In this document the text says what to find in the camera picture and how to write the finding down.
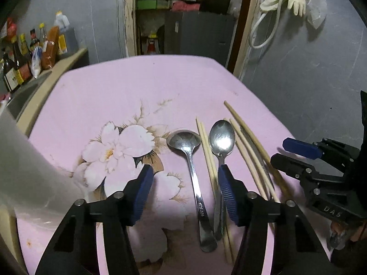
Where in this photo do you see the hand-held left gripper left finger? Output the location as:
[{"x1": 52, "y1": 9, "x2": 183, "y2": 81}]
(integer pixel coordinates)
[{"x1": 34, "y1": 165, "x2": 154, "y2": 275}]

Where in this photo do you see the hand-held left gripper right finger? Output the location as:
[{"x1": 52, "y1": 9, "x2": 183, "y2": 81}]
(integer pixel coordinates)
[{"x1": 217, "y1": 165, "x2": 330, "y2": 275}]

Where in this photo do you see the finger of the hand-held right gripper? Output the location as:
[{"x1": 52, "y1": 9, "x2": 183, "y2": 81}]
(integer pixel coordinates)
[
  {"x1": 270, "y1": 153, "x2": 346, "y2": 199},
  {"x1": 282, "y1": 137, "x2": 359, "y2": 161}
]

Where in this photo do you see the oval-bowl metal spoon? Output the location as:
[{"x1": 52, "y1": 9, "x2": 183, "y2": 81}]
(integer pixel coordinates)
[{"x1": 209, "y1": 119, "x2": 236, "y2": 241}]

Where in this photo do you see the round-bowl metal spoon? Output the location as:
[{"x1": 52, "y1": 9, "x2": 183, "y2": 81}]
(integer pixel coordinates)
[{"x1": 166, "y1": 130, "x2": 218, "y2": 253}]

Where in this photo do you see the white utensil holder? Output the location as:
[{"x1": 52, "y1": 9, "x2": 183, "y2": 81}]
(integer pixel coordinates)
[{"x1": 0, "y1": 103, "x2": 83, "y2": 230}]

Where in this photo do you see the person's right hand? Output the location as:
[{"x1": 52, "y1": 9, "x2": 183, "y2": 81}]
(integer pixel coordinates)
[{"x1": 330, "y1": 220, "x2": 367, "y2": 250}]

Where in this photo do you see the clear plastic bag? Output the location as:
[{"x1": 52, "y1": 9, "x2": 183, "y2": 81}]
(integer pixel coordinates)
[{"x1": 306, "y1": 0, "x2": 328, "y2": 30}]

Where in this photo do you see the red bottle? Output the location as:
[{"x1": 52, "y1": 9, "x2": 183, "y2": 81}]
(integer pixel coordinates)
[{"x1": 147, "y1": 34, "x2": 159, "y2": 55}]

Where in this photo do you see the black cabinet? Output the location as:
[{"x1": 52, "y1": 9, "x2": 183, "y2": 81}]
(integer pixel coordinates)
[{"x1": 164, "y1": 11, "x2": 238, "y2": 65}]

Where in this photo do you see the metal sink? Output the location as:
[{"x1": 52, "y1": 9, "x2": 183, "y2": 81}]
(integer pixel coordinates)
[{"x1": 5, "y1": 71, "x2": 53, "y2": 118}]

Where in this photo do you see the grey box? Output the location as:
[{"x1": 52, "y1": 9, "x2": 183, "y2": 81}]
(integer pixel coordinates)
[{"x1": 58, "y1": 28, "x2": 78, "y2": 55}]

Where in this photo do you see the white and blue packet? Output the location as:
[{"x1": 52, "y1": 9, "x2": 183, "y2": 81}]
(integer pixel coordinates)
[{"x1": 31, "y1": 46, "x2": 44, "y2": 78}]

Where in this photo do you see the black box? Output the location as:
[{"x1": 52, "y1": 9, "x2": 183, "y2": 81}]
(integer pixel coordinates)
[{"x1": 200, "y1": 0, "x2": 234, "y2": 15}]

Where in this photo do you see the wooden shelf unit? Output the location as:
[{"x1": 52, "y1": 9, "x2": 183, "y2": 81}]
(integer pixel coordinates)
[{"x1": 134, "y1": 0, "x2": 207, "y2": 55}]

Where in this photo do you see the orange-brown sauce bottle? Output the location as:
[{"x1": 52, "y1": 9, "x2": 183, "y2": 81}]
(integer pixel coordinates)
[{"x1": 41, "y1": 26, "x2": 60, "y2": 70}]

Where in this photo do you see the yellow-label sauce bottle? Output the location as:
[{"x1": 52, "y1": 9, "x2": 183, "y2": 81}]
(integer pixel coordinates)
[{"x1": 13, "y1": 34, "x2": 33, "y2": 84}]

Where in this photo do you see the large dark glass bottle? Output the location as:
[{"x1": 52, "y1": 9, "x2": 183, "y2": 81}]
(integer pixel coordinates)
[{"x1": 2, "y1": 50, "x2": 21, "y2": 93}]

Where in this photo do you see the red cloth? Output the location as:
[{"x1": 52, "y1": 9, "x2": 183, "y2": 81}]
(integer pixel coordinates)
[{"x1": 171, "y1": 0, "x2": 201, "y2": 12}]

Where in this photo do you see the red-cap dark sauce bottle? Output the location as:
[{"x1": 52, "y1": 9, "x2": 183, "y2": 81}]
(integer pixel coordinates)
[{"x1": 29, "y1": 29, "x2": 41, "y2": 55}]

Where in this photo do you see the green box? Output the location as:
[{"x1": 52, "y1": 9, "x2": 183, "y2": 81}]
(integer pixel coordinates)
[{"x1": 137, "y1": 0, "x2": 159, "y2": 10}]

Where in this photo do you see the white plastic jug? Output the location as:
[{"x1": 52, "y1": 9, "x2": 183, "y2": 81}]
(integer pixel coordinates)
[{"x1": 54, "y1": 11, "x2": 71, "y2": 33}]

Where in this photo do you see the white hose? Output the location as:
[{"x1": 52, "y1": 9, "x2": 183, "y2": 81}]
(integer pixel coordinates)
[{"x1": 248, "y1": 0, "x2": 288, "y2": 50}]

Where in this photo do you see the door frame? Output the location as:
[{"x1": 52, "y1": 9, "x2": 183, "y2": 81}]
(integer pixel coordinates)
[{"x1": 124, "y1": 0, "x2": 270, "y2": 78}]

